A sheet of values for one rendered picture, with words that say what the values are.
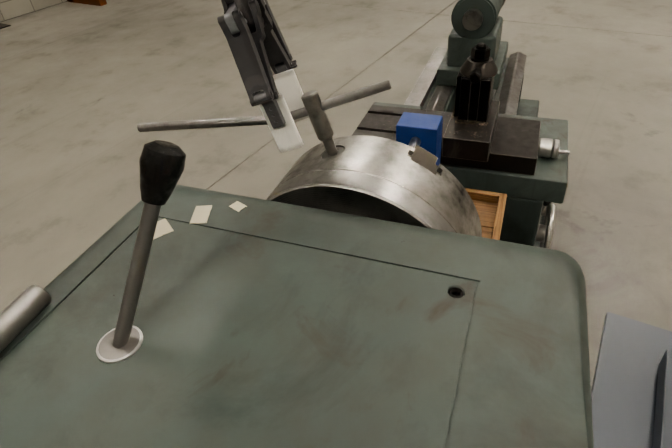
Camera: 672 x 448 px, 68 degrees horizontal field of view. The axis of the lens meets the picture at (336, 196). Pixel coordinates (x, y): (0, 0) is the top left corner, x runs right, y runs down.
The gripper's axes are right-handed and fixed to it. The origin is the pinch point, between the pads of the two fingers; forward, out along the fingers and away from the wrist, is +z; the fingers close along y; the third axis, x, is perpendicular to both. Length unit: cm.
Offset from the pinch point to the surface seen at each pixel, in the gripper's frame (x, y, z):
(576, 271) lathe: 25.8, 24.4, 12.9
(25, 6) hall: -436, -571, -47
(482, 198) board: 23, -37, 44
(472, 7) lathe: 36, -102, 19
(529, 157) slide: 34, -40, 39
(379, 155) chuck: 9.6, 2.1, 7.9
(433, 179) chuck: 15.3, 3.5, 12.5
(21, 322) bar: -18.6, 31.8, -0.7
